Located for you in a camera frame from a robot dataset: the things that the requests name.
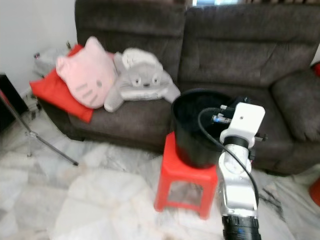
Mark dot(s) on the red cushion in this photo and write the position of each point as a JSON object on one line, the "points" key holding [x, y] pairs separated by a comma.
{"points": [[55, 95]]}

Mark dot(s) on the red plastic stool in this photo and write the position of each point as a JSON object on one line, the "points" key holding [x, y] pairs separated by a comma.
{"points": [[185, 177]]}

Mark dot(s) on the red waste bin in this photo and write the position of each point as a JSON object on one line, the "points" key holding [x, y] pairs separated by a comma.
{"points": [[316, 192]]}

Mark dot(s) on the dark grey fabric sofa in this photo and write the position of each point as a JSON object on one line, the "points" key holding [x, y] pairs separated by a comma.
{"points": [[230, 50]]}

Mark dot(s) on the red fire extinguisher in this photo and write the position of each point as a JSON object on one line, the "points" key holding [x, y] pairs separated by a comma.
{"points": [[316, 69]]}

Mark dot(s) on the black cabinet with red trim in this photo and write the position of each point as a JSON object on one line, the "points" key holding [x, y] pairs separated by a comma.
{"points": [[12, 102]]}

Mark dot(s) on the side table with lace cover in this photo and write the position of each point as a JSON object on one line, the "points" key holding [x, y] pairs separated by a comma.
{"points": [[50, 60]]}

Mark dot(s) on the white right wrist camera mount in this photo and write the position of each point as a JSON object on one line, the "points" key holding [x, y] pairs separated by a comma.
{"points": [[245, 120]]}

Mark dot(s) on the pale grey Totoro plush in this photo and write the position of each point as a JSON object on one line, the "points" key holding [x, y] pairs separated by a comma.
{"points": [[137, 57]]}

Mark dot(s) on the pink cat face pillow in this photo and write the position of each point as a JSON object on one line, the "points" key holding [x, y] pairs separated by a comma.
{"points": [[86, 72]]}

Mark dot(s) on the black plastic bucket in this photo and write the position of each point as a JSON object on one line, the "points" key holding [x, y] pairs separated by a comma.
{"points": [[192, 142]]}

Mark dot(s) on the robot's silver right arm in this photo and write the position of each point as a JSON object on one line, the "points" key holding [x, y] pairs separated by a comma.
{"points": [[237, 185]]}

